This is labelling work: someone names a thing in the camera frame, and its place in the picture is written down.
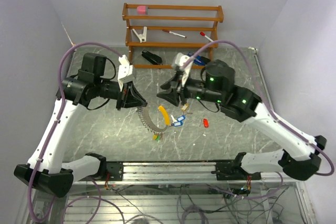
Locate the large keyring with keys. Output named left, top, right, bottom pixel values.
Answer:
left=137, top=105, right=171, bottom=142

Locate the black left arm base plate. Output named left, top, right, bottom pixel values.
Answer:
left=107, top=162, right=124, bottom=181

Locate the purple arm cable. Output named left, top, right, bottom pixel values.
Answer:
left=183, top=40, right=335, bottom=200
left=27, top=41, right=125, bottom=224

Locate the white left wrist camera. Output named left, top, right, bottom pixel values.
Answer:
left=118, top=55, right=137, bottom=91

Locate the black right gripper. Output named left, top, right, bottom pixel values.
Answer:
left=157, top=71, right=225, bottom=105

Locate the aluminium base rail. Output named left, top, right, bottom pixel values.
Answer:
left=31, top=161, right=305, bottom=185

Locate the pink eraser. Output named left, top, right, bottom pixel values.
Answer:
left=136, top=5, right=148, bottom=15

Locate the red-capped white marker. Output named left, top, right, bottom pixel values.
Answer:
left=200, top=31, right=213, bottom=43

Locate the blue stapler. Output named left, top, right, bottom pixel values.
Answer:
left=193, top=55, right=211, bottom=66

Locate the white clip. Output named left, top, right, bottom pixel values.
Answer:
left=132, top=26, right=148, bottom=43

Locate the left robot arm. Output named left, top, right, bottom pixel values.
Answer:
left=14, top=53, right=147, bottom=198

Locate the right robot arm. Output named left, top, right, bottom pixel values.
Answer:
left=157, top=60, right=327, bottom=181

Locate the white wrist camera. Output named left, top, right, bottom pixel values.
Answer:
left=172, top=52, right=195, bottom=87
left=118, top=55, right=137, bottom=91

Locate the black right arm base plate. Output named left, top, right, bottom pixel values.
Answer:
left=211, top=160, right=261, bottom=180

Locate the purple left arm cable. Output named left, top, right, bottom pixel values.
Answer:
left=27, top=41, right=125, bottom=224

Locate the wooden three-tier shelf rack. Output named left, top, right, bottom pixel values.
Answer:
left=122, top=3, right=224, bottom=69

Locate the blue key tag pair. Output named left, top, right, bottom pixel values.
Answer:
left=171, top=115, right=186, bottom=127

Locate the red key tag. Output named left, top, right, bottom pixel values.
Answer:
left=202, top=118, right=209, bottom=128

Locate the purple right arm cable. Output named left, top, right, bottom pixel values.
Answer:
left=183, top=40, right=335, bottom=200

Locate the yellow tagged key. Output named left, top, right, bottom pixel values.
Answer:
left=181, top=103, right=193, bottom=115

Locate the black stapler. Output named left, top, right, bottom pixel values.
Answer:
left=141, top=50, right=163, bottom=65

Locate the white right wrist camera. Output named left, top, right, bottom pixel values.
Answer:
left=172, top=52, right=195, bottom=87

